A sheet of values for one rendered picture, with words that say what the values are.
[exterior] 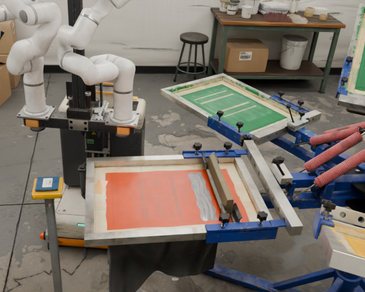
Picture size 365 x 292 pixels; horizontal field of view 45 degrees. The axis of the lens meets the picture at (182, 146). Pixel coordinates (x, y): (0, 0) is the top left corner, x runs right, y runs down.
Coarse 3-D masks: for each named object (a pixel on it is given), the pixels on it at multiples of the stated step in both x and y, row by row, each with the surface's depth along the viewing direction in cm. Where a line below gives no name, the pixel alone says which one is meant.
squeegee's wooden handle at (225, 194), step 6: (210, 156) 216; (210, 162) 214; (216, 162) 211; (210, 168) 214; (216, 168) 207; (216, 174) 204; (222, 174) 203; (216, 180) 204; (222, 180) 199; (216, 186) 204; (222, 186) 195; (222, 192) 194; (228, 192) 192; (222, 198) 194; (228, 198) 188; (228, 204) 188; (228, 210) 190
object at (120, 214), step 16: (112, 208) 193; (128, 208) 194; (192, 208) 197; (240, 208) 200; (112, 224) 184; (128, 224) 185; (144, 224) 186; (160, 224) 187; (176, 224) 187; (192, 224) 188
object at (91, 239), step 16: (96, 160) 218; (112, 160) 219; (128, 160) 220; (144, 160) 222; (160, 160) 223; (176, 160) 225; (192, 160) 226; (208, 160) 228; (224, 160) 230; (240, 160) 227; (240, 176) 220; (256, 192) 205; (256, 208) 199; (96, 240) 172; (112, 240) 173; (128, 240) 174; (144, 240) 176; (160, 240) 177; (176, 240) 179
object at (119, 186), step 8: (112, 176) 213; (120, 176) 214; (128, 176) 214; (136, 176) 215; (144, 176) 215; (152, 176) 216; (160, 176) 216; (168, 176) 217; (176, 176) 217; (184, 176) 218; (224, 176) 220; (112, 184) 208; (120, 184) 208; (128, 184) 209; (176, 184) 212; (184, 184) 212; (208, 184) 214; (232, 184) 215; (112, 192) 203; (120, 192) 203; (128, 192) 204; (184, 192) 207; (192, 192) 207; (232, 192) 209
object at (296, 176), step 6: (294, 174) 211; (300, 174) 211; (306, 174) 212; (276, 180) 206; (294, 180) 207; (300, 180) 208; (306, 180) 209; (282, 186) 208; (300, 186) 210; (306, 186) 210
